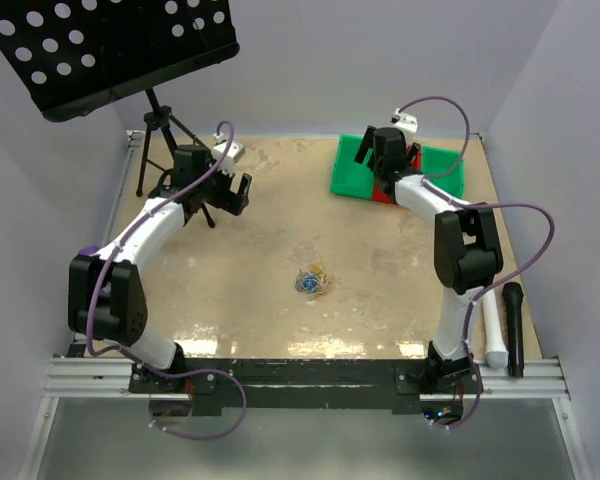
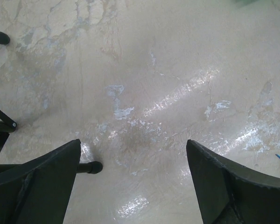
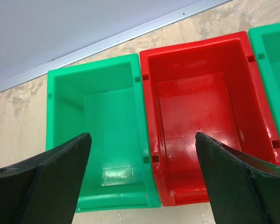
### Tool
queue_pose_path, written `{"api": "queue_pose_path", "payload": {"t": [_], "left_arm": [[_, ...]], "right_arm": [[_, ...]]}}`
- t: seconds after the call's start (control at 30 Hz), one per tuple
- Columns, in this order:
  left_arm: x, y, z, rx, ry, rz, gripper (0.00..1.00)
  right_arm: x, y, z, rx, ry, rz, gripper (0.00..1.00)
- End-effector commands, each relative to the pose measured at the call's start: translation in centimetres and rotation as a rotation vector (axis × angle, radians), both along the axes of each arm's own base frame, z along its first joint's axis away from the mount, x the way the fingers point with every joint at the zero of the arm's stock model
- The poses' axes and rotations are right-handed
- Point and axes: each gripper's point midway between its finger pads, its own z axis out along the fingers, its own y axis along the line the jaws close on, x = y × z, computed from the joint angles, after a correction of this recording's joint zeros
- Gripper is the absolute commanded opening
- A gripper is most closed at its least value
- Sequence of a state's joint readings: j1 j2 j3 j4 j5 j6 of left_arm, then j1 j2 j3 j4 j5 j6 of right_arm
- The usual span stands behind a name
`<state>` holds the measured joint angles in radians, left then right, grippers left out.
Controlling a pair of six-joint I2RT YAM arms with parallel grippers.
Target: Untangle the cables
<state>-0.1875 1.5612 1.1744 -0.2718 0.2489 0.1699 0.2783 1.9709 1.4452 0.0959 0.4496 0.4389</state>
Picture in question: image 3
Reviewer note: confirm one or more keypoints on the left green plastic bin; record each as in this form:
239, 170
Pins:
105, 99

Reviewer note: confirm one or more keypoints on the green plastic bin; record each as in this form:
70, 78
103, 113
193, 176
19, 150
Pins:
105, 99
265, 41

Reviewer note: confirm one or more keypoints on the right green plastic bin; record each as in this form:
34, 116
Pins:
265, 41

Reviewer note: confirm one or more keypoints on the red plastic bin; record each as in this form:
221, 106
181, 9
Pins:
211, 86

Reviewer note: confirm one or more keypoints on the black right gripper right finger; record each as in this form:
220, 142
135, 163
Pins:
242, 188

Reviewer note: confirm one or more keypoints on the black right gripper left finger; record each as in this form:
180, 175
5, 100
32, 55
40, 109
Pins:
44, 189

